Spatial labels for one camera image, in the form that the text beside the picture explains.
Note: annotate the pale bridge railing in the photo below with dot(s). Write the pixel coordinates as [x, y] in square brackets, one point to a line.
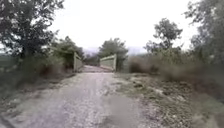
[77, 62]
[109, 62]

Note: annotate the round green tree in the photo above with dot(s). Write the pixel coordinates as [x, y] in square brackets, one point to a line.
[113, 46]

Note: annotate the bridge deck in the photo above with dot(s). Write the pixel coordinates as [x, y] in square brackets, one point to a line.
[93, 69]

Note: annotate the pale gravel path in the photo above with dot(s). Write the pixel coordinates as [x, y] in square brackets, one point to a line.
[83, 100]

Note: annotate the clump of green trees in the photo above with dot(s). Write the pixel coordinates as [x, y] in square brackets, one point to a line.
[65, 50]

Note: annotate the brown dry bushes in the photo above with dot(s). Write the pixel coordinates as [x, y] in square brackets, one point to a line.
[166, 66]

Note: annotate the slender leafy tree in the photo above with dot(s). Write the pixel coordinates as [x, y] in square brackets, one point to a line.
[166, 33]

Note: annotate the green grass verge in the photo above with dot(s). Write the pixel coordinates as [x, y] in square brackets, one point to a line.
[166, 100]

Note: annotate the dark low bushes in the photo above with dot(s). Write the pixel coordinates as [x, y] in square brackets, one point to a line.
[33, 68]

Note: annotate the large dark tree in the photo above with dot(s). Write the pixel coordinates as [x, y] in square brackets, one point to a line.
[23, 23]

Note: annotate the tall leafy tree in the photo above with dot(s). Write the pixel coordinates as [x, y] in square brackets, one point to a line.
[210, 26]

